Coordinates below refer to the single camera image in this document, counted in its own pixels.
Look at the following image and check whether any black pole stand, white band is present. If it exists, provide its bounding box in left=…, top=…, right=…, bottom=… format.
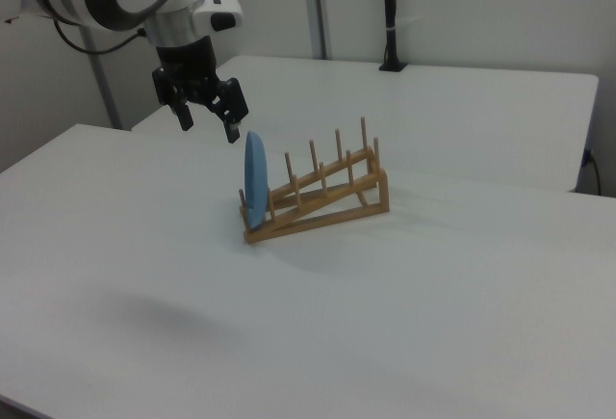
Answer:
left=378, top=0, right=408, bottom=73

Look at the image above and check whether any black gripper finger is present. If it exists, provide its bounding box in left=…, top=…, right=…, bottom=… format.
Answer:
left=152, top=67, right=195, bottom=133
left=211, top=77, right=251, bottom=145

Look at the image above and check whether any wooden plate rack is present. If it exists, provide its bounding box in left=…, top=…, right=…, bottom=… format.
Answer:
left=238, top=117, right=390, bottom=246

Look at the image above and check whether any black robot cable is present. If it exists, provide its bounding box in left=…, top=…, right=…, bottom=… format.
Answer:
left=52, top=18, right=147, bottom=56

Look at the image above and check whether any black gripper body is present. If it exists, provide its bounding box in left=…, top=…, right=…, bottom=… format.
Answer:
left=154, top=35, right=227, bottom=102

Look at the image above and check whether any blue round plate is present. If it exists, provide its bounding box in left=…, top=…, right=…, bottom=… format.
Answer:
left=242, top=130, right=270, bottom=230

